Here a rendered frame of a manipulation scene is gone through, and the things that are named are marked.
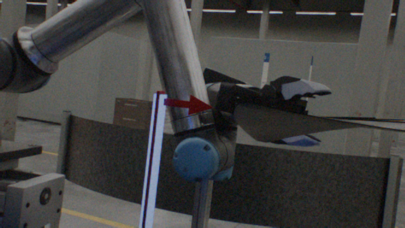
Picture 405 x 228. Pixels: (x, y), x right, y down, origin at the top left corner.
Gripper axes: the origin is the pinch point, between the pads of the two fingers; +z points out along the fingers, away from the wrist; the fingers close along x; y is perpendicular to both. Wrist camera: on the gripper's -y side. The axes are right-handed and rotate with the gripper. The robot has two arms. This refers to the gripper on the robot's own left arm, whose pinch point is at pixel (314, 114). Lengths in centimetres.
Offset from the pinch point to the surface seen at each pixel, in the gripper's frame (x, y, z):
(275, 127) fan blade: 2.8, -10.2, 5.0
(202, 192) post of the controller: 21.1, 8.7, -41.3
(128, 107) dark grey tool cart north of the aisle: 22, 191, -647
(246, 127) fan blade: 3.6, -12.9, 3.0
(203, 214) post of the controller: 26.2, 9.9, -40.8
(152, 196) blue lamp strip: 13.5, -22.3, 1.0
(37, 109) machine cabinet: 78, 116, -1063
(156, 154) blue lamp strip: 8.6, -23.2, 1.4
